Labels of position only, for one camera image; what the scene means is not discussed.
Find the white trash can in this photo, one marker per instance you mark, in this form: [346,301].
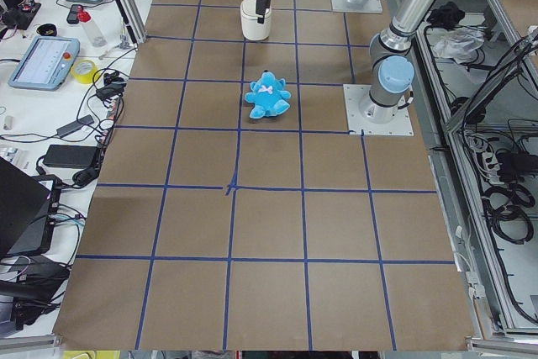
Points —
[251,28]

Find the blue teddy bear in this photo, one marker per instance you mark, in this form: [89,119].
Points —
[269,96]

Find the clear bottle red cap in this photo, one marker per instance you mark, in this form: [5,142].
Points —
[91,29]

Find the black cloth bundle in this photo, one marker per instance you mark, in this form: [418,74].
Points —
[447,16]

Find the yellow tape roll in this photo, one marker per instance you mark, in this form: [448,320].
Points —
[85,71]

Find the crumpled white cloth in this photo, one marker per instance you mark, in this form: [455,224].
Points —
[460,45]

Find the small black bowl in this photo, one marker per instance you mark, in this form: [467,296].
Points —
[48,30]

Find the near teach pendant tablet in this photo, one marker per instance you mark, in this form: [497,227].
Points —
[46,63]

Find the black power adapter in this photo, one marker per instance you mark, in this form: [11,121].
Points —
[70,156]

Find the black laptop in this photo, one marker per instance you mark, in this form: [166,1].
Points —
[28,205]

